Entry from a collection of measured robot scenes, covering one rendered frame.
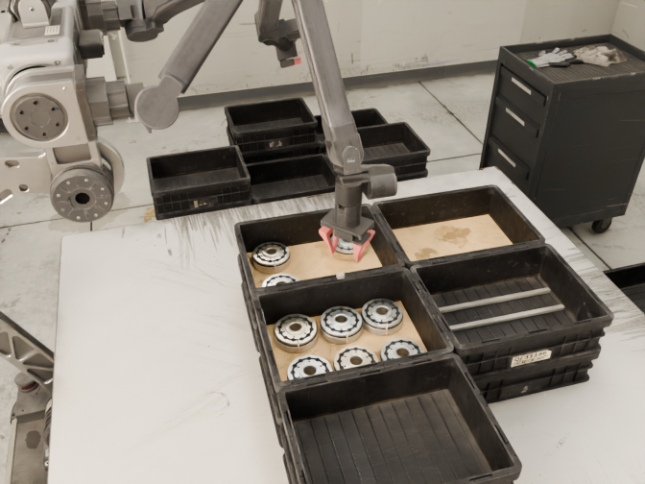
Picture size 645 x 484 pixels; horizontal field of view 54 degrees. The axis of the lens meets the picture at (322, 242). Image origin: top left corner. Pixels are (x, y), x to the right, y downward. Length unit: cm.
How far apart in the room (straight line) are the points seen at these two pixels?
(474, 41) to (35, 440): 406
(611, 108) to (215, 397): 215
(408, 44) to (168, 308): 343
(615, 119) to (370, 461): 217
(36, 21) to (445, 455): 119
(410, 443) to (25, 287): 227
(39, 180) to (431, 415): 108
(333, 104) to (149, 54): 326
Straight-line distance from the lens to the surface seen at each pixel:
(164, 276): 199
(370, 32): 474
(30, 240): 355
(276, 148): 303
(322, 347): 154
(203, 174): 287
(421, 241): 187
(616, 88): 303
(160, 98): 120
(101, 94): 122
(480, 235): 193
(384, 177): 132
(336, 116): 128
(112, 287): 199
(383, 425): 140
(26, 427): 232
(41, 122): 124
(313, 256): 179
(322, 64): 127
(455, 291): 172
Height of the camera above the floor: 195
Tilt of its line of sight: 37 degrees down
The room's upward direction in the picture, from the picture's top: straight up
